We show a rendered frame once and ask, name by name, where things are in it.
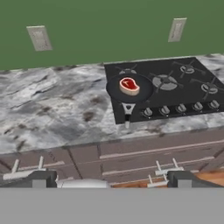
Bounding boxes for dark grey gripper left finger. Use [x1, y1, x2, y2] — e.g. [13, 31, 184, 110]
[0, 170, 58, 188]

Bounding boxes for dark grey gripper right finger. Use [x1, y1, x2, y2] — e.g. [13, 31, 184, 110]
[167, 170, 224, 188]

